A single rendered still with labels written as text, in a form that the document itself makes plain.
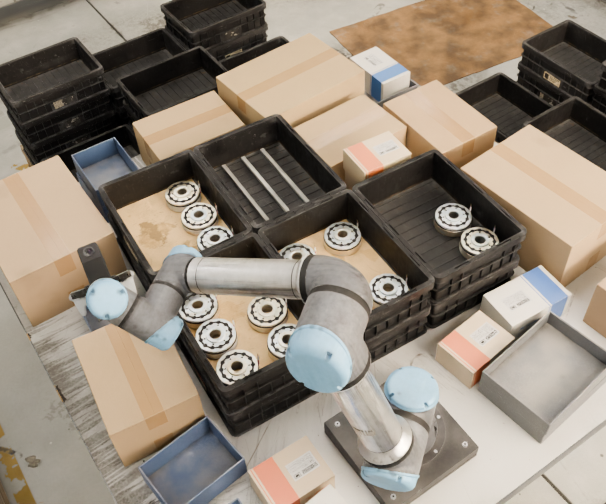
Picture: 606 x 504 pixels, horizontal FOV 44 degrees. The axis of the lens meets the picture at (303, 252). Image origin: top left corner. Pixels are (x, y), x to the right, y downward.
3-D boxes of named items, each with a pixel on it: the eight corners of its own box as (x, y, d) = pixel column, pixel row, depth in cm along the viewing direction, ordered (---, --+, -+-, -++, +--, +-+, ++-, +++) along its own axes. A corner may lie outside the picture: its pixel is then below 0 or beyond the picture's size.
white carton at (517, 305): (534, 285, 211) (541, 264, 204) (564, 314, 204) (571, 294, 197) (478, 315, 205) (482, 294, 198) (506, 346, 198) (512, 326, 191)
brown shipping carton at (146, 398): (208, 426, 186) (198, 394, 174) (124, 467, 180) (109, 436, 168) (165, 340, 204) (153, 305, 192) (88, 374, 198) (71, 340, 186)
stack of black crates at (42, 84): (101, 117, 360) (75, 35, 326) (128, 150, 343) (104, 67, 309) (22, 150, 346) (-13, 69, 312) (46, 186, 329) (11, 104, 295)
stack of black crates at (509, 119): (557, 157, 327) (568, 116, 309) (507, 186, 316) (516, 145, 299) (492, 112, 349) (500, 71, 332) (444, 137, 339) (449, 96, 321)
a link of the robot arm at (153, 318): (196, 301, 151) (149, 273, 148) (173, 348, 144) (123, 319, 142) (183, 314, 157) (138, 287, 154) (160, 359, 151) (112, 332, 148)
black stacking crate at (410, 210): (521, 261, 203) (529, 233, 194) (433, 309, 194) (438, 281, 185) (432, 178, 226) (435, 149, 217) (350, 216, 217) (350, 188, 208)
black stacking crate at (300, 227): (432, 309, 194) (436, 282, 185) (336, 361, 184) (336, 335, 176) (349, 217, 217) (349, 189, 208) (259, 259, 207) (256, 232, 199)
